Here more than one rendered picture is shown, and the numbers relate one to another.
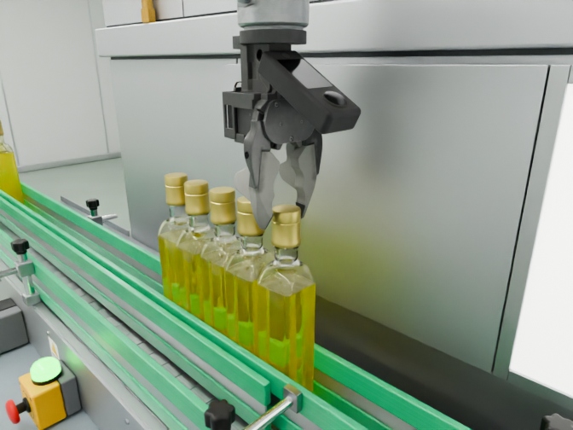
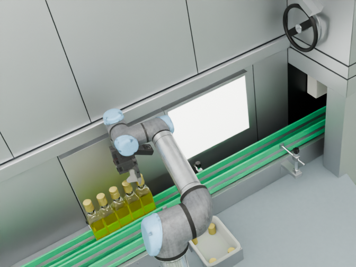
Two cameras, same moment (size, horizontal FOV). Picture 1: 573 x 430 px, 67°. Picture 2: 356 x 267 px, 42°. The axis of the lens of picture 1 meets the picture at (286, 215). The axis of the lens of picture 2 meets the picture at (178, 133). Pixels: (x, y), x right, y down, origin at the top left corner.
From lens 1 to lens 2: 167 cm
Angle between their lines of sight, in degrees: 59
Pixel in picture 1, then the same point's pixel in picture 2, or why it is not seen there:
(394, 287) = (149, 170)
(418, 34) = (132, 117)
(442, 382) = (164, 179)
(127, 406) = (135, 260)
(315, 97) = (148, 150)
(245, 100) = (127, 162)
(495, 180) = not seen: hidden behind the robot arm
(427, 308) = (159, 167)
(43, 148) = not seen: outside the picture
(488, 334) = not seen: hidden behind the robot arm
